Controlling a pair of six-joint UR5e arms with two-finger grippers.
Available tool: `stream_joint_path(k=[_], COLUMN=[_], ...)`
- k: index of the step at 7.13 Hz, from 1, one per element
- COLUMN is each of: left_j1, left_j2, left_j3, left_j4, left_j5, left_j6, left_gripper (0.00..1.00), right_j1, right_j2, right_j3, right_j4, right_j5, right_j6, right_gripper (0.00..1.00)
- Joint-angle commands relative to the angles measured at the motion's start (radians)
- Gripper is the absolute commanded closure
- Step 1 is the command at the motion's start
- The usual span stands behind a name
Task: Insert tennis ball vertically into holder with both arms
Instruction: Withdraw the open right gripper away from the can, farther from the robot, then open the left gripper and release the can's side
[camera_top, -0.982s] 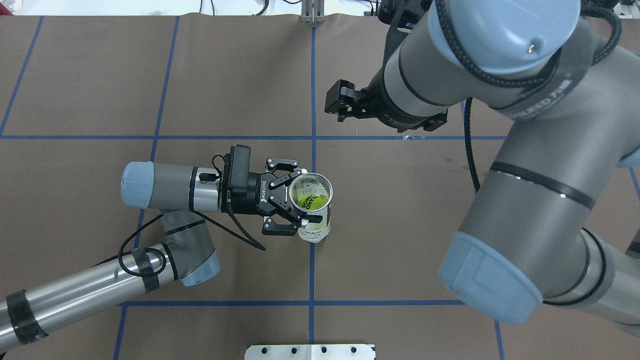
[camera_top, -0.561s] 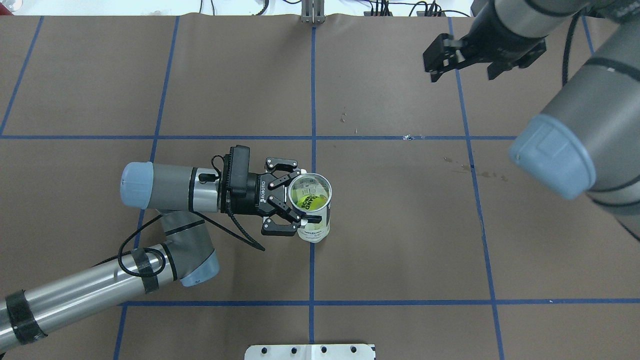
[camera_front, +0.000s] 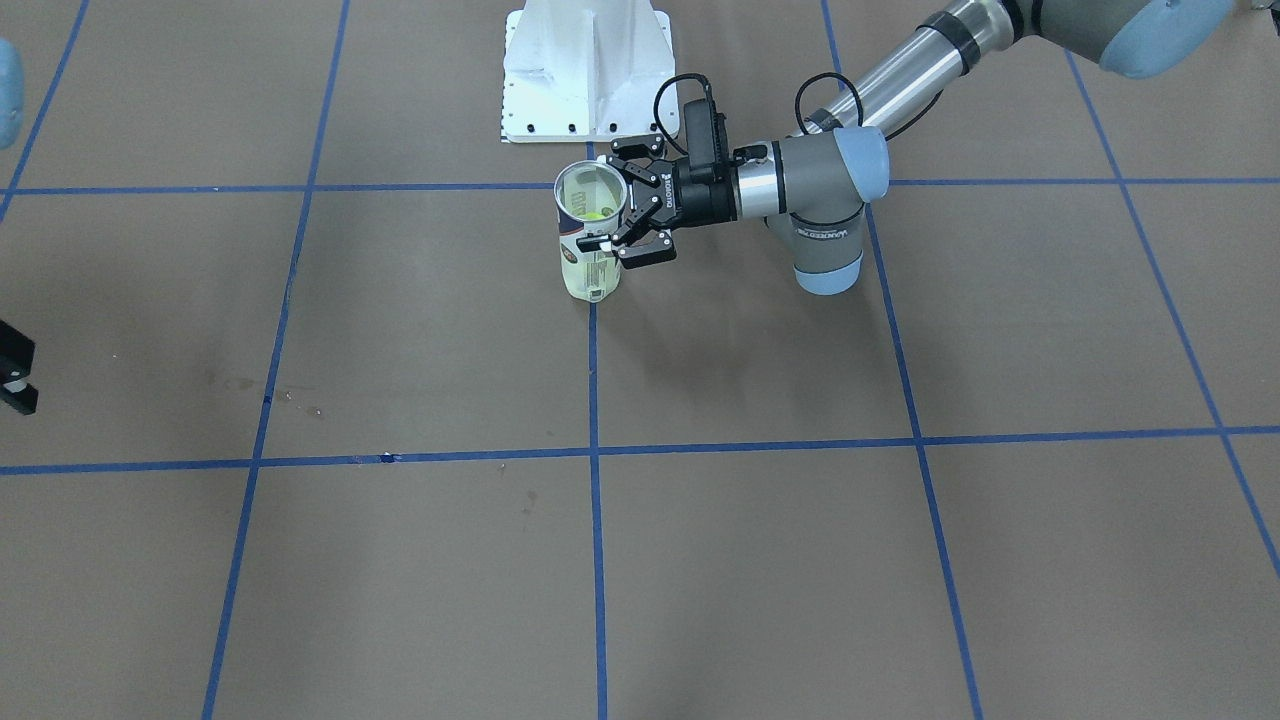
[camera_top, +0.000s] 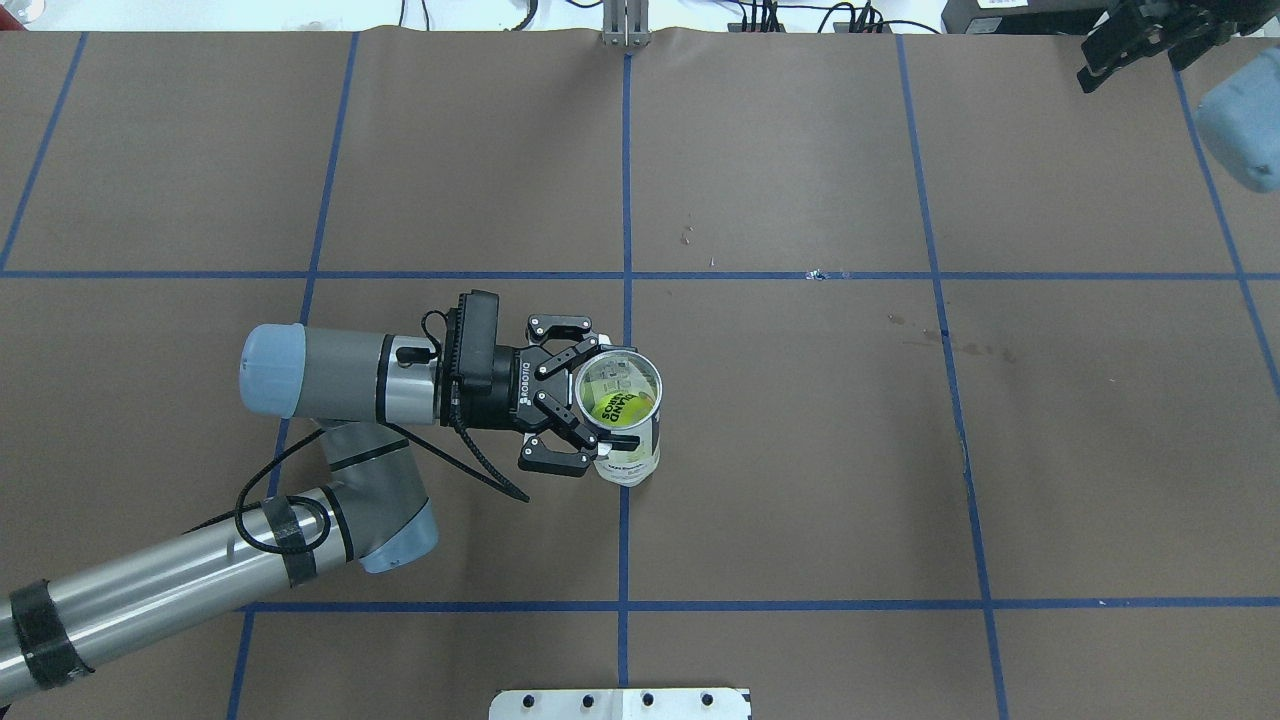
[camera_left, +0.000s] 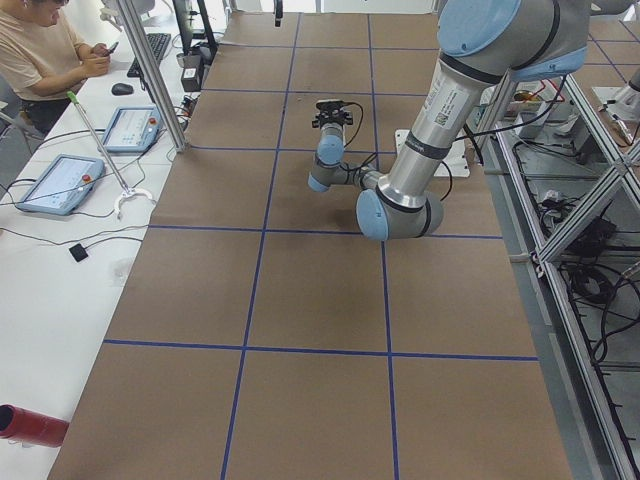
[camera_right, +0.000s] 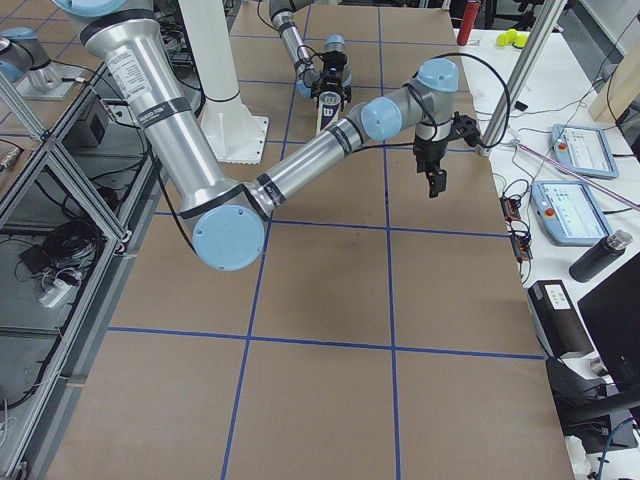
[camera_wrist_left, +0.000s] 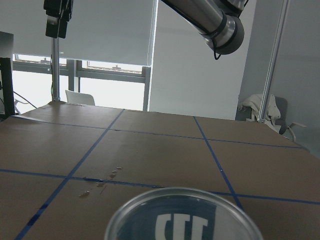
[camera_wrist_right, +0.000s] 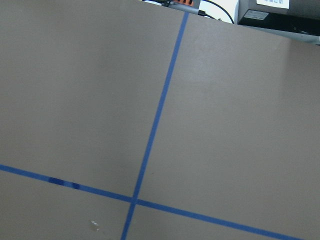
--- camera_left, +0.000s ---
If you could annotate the black computer monitor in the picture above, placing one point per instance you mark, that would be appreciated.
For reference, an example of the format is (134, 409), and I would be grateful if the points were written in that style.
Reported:
(185, 13)

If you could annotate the black power adapter box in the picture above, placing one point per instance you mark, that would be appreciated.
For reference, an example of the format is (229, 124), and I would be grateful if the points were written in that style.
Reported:
(192, 73)

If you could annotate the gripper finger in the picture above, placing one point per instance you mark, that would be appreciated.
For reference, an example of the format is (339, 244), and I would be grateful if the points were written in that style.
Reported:
(278, 10)

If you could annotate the black computer mouse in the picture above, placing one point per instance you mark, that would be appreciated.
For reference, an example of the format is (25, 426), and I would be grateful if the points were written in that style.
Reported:
(122, 89)

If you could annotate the person in beige shirt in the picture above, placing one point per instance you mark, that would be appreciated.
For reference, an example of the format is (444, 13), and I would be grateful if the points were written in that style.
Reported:
(43, 58)

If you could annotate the small black square puck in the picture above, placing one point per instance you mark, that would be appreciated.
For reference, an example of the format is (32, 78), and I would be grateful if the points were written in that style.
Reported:
(78, 252)

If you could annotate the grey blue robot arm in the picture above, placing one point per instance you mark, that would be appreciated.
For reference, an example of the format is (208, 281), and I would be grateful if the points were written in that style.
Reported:
(480, 42)

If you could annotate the silver reach grabber tool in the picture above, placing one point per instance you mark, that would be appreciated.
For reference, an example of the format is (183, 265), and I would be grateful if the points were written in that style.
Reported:
(128, 192)

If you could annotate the brown paper table cover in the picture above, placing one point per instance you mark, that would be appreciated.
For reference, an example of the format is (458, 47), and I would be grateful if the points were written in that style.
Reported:
(261, 336)

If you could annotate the red cardboard tube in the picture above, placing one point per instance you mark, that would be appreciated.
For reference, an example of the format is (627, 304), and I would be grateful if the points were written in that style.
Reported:
(30, 427)

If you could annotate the blue teach pendant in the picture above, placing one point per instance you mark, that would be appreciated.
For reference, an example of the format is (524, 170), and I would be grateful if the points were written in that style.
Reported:
(63, 186)
(132, 130)

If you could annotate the near blue teach pendant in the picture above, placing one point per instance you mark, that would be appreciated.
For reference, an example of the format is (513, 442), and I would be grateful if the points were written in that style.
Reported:
(63, 186)

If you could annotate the grey aluminium frame post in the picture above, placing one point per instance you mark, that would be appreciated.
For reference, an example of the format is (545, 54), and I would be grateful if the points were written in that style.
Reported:
(151, 72)

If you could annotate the far blue teach pendant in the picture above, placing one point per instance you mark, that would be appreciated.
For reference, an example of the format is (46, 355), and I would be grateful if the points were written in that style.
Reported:
(132, 130)

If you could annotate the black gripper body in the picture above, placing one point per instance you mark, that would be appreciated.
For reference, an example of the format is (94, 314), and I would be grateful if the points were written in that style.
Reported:
(330, 120)

